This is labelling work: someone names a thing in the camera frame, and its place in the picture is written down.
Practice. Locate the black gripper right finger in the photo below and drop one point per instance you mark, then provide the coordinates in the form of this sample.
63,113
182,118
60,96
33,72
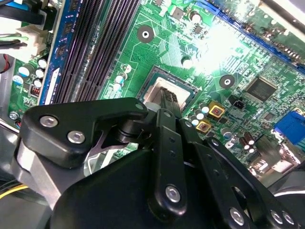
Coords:
214,171

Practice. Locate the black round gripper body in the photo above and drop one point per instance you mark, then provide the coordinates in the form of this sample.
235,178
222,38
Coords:
107,195

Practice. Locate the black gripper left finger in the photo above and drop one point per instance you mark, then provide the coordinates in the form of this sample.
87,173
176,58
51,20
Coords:
71,119

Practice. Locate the silver square CPU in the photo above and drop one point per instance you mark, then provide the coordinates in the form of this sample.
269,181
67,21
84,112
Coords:
153,91

